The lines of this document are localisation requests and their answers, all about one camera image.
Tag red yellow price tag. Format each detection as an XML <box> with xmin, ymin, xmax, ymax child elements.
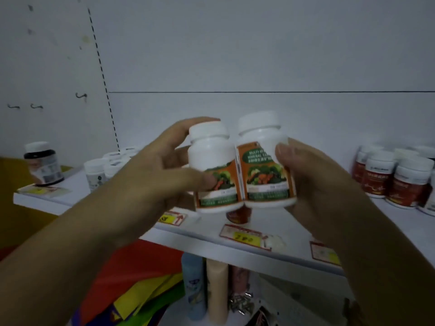
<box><xmin>309</xmin><ymin>241</ymin><xmax>342</xmax><ymax>267</ymax></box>
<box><xmin>219</xmin><ymin>224</ymin><xmax>272</xmax><ymax>252</ymax></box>
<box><xmin>157</xmin><ymin>211</ymin><xmax>188</xmax><ymax>227</ymax></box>
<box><xmin>17</xmin><ymin>185</ymin><xmax>73</xmax><ymax>198</ymax></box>

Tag person's left hand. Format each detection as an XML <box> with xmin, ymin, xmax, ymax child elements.
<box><xmin>105</xmin><ymin>117</ymin><xmax>221</xmax><ymax>248</ymax></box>

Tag person's right forearm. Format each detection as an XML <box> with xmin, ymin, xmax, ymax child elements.
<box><xmin>326</xmin><ymin>193</ymin><xmax>435</xmax><ymax>326</ymax></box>

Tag pink package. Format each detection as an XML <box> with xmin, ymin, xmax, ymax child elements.
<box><xmin>228</xmin><ymin>264</ymin><xmax>251</xmax><ymax>296</ymax></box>

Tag cluster of unsorted bottles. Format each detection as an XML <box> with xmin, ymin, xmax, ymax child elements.
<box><xmin>351</xmin><ymin>143</ymin><xmax>435</xmax><ymax>217</ymax></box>

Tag red sheet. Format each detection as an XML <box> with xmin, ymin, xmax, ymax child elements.
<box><xmin>78</xmin><ymin>238</ymin><xmax>185</xmax><ymax>325</ymax></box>

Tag slotted white shelf upright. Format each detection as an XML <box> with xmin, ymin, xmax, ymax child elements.
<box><xmin>87</xmin><ymin>7</ymin><xmax>121</xmax><ymax>153</ymax></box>

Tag green sheet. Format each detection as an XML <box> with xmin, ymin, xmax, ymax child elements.
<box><xmin>117</xmin><ymin>285</ymin><xmax>186</xmax><ymax>326</ymax></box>

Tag person's right hand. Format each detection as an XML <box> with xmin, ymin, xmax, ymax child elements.
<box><xmin>274</xmin><ymin>139</ymin><xmax>369</xmax><ymax>248</ymax></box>

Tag blue sheet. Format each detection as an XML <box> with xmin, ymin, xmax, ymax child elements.
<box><xmin>69</xmin><ymin>307</ymin><xmax>113</xmax><ymax>326</ymax></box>

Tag person's left forearm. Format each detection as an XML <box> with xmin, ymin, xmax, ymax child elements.
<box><xmin>0</xmin><ymin>186</ymin><xmax>136</xmax><ymax>326</ymax></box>

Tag beige tube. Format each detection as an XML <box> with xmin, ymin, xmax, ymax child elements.
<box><xmin>206</xmin><ymin>258</ymin><xmax>230</xmax><ymax>326</ymax></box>

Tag white back panel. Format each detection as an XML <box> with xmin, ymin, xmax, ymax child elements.
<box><xmin>90</xmin><ymin>0</ymin><xmax>435</xmax><ymax>173</ymax></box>

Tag silver metal clips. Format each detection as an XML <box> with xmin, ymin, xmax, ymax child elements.
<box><xmin>227</xmin><ymin>291</ymin><xmax>256</xmax><ymax>317</ymax></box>

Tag yellow sheet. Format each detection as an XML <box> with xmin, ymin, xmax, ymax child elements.
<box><xmin>112</xmin><ymin>273</ymin><xmax>184</xmax><ymax>321</ymax></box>

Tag light blue tube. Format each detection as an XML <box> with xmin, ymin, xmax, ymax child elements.
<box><xmin>181</xmin><ymin>252</ymin><xmax>208</xmax><ymax>321</ymax></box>

